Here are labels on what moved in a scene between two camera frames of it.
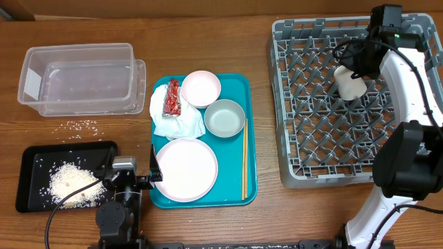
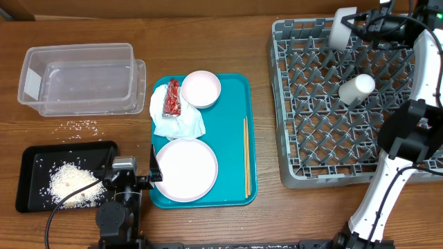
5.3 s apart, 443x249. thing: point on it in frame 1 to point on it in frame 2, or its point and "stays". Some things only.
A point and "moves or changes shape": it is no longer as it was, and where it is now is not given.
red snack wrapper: [172, 101] stays
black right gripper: [349, 61] to [376, 22]
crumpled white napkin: [190, 124] stays
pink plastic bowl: [201, 88] stays
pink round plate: [189, 169] stays
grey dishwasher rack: [323, 138] stays
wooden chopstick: [246, 162] stays
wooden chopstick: [243, 167] moves or changes shape
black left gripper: [147, 182] stays
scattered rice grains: [77, 129] stays
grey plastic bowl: [224, 118] to [340, 32]
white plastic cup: [349, 88] moves or changes shape
